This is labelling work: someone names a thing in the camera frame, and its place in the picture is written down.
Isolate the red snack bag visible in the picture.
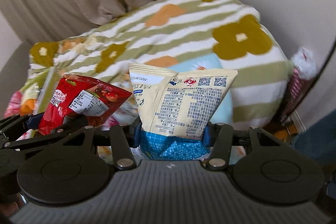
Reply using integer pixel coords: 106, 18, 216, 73
38, 75, 131, 135

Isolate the cream blue snack bag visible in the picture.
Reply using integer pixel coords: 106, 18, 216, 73
129, 63, 238, 160

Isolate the blue jeans leg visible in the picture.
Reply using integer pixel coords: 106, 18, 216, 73
291, 110, 336, 166

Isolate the yellow-green paper bag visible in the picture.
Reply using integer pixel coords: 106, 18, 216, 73
19, 67, 59, 116

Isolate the pink patterned basket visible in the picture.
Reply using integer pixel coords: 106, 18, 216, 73
281, 67, 310, 121

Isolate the white plastic bag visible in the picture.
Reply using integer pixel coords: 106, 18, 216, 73
291, 47, 317, 80

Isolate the striped floral green blanket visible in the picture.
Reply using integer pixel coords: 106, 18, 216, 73
20, 0, 290, 129

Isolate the black curved cable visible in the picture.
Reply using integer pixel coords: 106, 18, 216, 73
273, 39, 336, 130

